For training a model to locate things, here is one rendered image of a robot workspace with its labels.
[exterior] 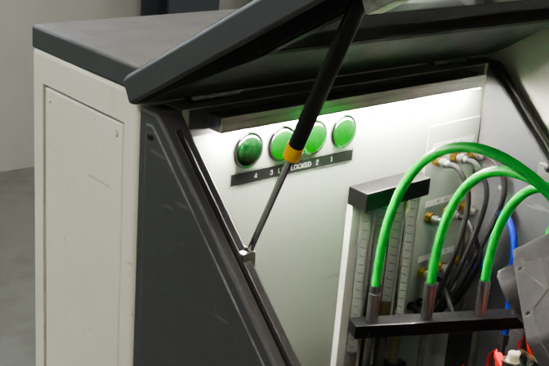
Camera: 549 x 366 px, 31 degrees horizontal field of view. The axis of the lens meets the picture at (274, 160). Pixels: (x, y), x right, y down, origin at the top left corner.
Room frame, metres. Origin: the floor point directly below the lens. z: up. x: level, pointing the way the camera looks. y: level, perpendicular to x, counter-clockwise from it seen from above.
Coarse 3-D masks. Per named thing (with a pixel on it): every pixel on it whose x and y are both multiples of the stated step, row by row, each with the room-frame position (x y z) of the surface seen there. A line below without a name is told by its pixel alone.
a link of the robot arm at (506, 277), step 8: (512, 264) 0.62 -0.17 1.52; (504, 272) 0.61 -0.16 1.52; (512, 272) 0.61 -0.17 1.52; (504, 280) 0.60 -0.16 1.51; (512, 280) 0.60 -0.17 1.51; (504, 288) 0.60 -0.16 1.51; (512, 288) 0.60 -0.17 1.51; (504, 296) 0.60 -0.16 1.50; (512, 296) 0.59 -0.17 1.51; (512, 304) 0.59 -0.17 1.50; (512, 312) 0.59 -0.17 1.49; (520, 312) 0.59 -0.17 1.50; (520, 320) 0.59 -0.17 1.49
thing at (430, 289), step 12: (492, 168) 1.28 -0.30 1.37; (504, 168) 1.26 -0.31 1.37; (468, 180) 1.30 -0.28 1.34; (480, 180) 1.29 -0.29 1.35; (456, 192) 1.32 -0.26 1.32; (456, 204) 1.32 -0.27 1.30; (444, 216) 1.33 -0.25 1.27; (444, 228) 1.33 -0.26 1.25; (432, 252) 1.34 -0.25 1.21; (432, 264) 1.34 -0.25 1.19; (432, 276) 1.33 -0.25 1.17; (432, 288) 1.33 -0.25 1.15; (432, 300) 1.33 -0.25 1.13; (432, 312) 1.34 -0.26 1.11
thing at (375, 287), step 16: (448, 144) 1.24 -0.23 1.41; (464, 144) 1.22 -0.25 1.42; (480, 144) 1.21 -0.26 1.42; (432, 160) 1.26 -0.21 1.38; (496, 160) 1.18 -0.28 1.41; (512, 160) 1.16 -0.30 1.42; (528, 176) 1.14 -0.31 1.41; (400, 192) 1.29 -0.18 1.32; (544, 192) 1.12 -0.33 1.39; (384, 224) 1.31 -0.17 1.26; (384, 240) 1.31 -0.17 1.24; (384, 256) 1.31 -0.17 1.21
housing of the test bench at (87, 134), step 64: (64, 64) 1.31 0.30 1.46; (128, 64) 1.19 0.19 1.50; (64, 128) 1.31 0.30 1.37; (128, 128) 1.19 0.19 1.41; (64, 192) 1.31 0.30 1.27; (128, 192) 1.18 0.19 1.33; (64, 256) 1.31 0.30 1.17; (128, 256) 1.18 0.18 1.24; (64, 320) 1.31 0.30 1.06; (128, 320) 1.18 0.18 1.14
